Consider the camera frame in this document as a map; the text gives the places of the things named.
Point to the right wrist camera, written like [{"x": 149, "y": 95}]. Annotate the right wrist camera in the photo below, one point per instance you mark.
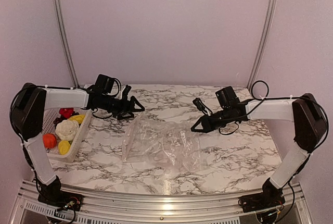
[{"x": 201, "y": 106}]

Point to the right aluminium frame post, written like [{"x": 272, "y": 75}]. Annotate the right aluminium frame post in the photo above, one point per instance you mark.
[{"x": 268, "y": 21}]

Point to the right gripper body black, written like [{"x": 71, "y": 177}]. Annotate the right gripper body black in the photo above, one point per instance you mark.
[{"x": 215, "y": 124}]

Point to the orange fake tomato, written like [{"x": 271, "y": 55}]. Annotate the orange fake tomato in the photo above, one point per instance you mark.
[{"x": 49, "y": 140}]

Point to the left aluminium frame post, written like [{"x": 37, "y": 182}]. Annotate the left aluminium frame post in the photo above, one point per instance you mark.
[{"x": 64, "y": 42}]

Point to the clear zip top bag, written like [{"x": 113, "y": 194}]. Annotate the clear zip top bag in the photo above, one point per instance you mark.
[{"x": 170, "y": 145}]

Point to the white perforated plastic basket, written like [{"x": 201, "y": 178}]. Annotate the white perforated plastic basket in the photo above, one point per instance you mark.
[{"x": 48, "y": 127}]

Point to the front aluminium frame rail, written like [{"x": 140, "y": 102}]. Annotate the front aluminium frame rail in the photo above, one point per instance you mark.
[{"x": 114, "y": 207}]

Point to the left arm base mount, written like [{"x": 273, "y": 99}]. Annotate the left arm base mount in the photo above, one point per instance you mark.
[{"x": 66, "y": 200}]

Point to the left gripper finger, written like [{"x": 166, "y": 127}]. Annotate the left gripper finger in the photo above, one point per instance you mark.
[
  {"x": 135, "y": 105},
  {"x": 125, "y": 115}
]

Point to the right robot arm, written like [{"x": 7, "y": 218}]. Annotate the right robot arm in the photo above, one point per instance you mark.
[{"x": 309, "y": 118}]

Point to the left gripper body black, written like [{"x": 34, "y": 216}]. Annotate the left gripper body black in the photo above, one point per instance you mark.
[{"x": 116, "y": 107}]

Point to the aluminium frame post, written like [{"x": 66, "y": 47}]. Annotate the aluminium frame post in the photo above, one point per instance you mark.
[
  {"x": 268, "y": 21},
  {"x": 64, "y": 42}
]

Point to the purple fake grape bunch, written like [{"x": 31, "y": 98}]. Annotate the purple fake grape bunch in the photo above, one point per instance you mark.
[{"x": 57, "y": 120}]

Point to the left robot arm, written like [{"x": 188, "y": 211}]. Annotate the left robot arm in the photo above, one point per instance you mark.
[{"x": 26, "y": 116}]

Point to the red fake pepper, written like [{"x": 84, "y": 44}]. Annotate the red fake pepper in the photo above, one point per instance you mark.
[{"x": 66, "y": 112}]

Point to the yellow fake lemon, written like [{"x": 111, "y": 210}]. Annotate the yellow fake lemon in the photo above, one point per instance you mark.
[{"x": 79, "y": 118}]

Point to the white fake cauliflower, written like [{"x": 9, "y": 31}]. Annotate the white fake cauliflower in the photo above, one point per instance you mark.
[{"x": 67, "y": 129}]

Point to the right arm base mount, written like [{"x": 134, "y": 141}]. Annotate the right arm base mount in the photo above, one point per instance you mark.
[{"x": 259, "y": 201}]

